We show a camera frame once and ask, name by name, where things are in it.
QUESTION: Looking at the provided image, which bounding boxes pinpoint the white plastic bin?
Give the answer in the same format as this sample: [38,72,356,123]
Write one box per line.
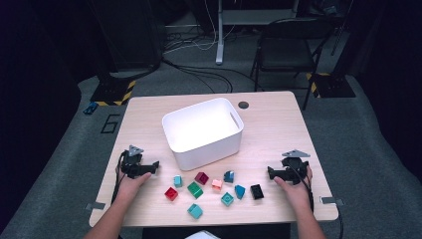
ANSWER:
[161,97,245,172]

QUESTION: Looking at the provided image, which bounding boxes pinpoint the black folding chair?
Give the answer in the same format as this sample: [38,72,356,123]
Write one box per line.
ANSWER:
[250,17,336,111]

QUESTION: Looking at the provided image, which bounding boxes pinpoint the green toy brick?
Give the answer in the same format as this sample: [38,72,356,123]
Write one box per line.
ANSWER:
[186,181,204,200]

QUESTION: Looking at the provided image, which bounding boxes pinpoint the right hand-held gripper cable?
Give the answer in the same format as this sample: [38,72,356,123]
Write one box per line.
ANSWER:
[287,158,344,239]

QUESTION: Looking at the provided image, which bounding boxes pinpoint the teal square toy brick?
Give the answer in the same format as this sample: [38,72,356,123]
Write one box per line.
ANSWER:
[220,191,235,207]

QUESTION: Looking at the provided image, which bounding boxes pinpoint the person's white garment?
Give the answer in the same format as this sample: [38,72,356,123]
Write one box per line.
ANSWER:
[185,229,222,239]

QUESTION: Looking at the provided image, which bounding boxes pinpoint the maroon toy brick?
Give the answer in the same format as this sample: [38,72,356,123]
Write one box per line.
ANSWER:
[194,171,210,186]

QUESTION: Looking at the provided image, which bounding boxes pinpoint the black toy brick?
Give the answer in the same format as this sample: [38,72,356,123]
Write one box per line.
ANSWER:
[249,183,265,201]

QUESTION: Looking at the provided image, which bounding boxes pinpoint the white desk frame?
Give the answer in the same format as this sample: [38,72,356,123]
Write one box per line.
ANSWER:
[215,0,300,66]

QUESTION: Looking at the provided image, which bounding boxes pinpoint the hand-held gripper cable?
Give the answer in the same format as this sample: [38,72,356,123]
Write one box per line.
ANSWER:
[110,149,130,204]
[287,158,344,239]

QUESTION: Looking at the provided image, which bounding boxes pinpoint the person's left hand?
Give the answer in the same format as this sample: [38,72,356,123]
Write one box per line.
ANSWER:
[113,165,153,204]

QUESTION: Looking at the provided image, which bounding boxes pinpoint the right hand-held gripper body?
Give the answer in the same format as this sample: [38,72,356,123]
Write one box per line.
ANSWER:
[281,148,312,186]

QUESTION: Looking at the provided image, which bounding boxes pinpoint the red toy brick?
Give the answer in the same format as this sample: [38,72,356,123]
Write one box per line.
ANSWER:
[163,186,179,202]

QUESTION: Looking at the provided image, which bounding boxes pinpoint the person's right hand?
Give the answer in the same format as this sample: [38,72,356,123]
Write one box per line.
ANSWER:
[273,165,315,212]

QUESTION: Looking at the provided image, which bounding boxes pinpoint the black cabinet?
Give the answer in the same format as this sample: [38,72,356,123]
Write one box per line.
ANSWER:
[88,0,163,73]

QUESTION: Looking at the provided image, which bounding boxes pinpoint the teal sloped toy brick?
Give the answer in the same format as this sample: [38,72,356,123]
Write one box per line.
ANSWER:
[186,203,204,220]

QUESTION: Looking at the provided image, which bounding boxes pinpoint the white floor cables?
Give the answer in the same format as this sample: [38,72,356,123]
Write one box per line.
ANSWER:
[163,0,240,54]

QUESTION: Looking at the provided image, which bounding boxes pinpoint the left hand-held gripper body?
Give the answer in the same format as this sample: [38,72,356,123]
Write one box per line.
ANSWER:
[119,144,149,180]

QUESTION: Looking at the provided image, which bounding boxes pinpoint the grey tape tab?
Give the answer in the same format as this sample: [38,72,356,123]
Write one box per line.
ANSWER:
[318,196,345,206]
[84,201,106,211]

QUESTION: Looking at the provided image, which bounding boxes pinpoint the black hazard-striped stand base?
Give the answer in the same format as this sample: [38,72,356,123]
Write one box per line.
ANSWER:
[306,72,356,100]
[90,74,137,108]

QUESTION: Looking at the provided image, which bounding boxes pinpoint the blue sloped toy brick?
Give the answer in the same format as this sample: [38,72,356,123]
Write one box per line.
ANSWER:
[234,184,247,200]

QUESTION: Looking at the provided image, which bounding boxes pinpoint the small blue floor object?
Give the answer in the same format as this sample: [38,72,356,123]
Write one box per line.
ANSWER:
[82,101,100,116]

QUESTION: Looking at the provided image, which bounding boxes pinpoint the black floor cables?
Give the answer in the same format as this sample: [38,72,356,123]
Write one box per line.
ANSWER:
[162,58,257,94]

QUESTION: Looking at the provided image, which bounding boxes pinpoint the left hand-held gripper cable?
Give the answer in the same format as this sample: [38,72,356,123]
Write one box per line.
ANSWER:
[110,149,130,204]

